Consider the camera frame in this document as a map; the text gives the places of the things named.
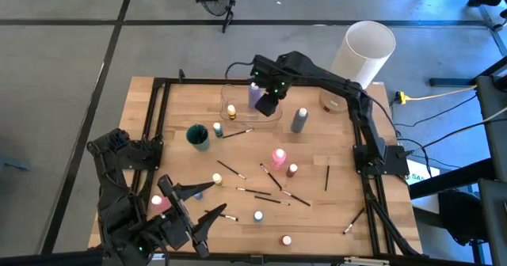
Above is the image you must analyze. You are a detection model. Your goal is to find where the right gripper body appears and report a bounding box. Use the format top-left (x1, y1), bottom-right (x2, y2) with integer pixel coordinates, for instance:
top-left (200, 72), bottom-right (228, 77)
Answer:
top-left (255, 93), bottom-right (284, 117)

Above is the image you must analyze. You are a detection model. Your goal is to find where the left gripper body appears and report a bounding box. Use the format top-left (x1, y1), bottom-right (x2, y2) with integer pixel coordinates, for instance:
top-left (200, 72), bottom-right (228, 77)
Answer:
top-left (142, 173), bottom-right (210, 259)

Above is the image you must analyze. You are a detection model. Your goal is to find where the tall salmon pink paint bottle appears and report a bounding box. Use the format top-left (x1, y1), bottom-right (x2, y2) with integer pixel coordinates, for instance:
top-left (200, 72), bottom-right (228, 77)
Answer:
top-left (150, 194), bottom-right (172, 214)

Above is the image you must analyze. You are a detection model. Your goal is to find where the tall lavender paint bottle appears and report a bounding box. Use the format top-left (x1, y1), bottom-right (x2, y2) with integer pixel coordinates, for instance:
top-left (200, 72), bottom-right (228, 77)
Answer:
top-left (248, 82), bottom-right (263, 110)

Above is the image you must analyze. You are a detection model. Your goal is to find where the tall pink apple-label bottle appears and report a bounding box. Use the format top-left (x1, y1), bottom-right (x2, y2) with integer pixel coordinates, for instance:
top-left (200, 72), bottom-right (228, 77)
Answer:
top-left (271, 148), bottom-right (287, 171)

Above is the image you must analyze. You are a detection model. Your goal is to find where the flat black paint brush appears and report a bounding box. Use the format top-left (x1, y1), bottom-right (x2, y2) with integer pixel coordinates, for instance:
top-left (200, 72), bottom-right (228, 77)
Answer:
top-left (204, 209), bottom-right (239, 222)

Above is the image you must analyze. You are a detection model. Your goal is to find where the tall grey paint bottle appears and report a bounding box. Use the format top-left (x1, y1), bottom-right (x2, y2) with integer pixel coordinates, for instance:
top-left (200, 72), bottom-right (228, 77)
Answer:
top-left (290, 107), bottom-right (309, 135)

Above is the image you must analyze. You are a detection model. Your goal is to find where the clear plastic bin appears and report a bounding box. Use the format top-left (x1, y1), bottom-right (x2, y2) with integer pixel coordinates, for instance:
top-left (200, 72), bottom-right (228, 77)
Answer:
top-left (219, 83), bottom-right (284, 129)

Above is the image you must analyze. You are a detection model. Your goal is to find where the teal plastic cup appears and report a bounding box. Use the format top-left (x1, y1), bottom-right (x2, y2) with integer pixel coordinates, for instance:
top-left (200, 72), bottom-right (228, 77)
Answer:
top-left (185, 123), bottom-right (211, 153)

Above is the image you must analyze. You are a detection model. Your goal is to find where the white shade table lamp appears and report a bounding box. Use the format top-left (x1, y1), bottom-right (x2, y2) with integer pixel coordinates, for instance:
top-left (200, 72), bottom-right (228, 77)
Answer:
top-left (318, 20), bottom-right (397, 115)

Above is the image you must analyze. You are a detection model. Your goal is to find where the white printed box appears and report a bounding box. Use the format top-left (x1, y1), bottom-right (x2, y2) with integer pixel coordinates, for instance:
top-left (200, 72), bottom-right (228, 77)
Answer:
top-left (406, 158), bottom-right (440, 186)

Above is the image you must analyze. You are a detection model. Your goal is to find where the black office chair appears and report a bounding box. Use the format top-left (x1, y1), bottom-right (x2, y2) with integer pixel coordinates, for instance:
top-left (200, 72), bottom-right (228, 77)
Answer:
top-left (411, 189), bottom-right (488, 247)

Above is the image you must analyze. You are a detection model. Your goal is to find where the grey wheeled stand base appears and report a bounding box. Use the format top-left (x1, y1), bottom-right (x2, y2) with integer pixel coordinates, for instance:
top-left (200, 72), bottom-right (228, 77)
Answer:
top-left (486, 18), bottom-right (507, 33)

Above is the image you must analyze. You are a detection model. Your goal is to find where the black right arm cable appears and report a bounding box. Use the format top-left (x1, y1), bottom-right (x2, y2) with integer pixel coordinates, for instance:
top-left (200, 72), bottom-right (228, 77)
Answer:
top-left (223, 60), bottom-right (255, 80)

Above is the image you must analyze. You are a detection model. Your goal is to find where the yellow power strip cord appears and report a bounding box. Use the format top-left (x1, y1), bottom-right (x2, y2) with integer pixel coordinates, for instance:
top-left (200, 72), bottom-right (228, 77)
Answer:
top-left (398, 84), bottom-right (478, 105)

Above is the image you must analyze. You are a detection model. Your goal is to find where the white frame bracket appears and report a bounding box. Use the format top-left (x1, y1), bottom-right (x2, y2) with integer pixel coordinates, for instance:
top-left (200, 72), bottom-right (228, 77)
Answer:
top-left (343, 256), bottom-right (390, 266)

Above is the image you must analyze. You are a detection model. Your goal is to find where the black floor cable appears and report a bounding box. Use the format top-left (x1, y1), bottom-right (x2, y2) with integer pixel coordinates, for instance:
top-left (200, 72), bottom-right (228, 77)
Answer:
top-left (394, 94), bottom-right (478, 129)

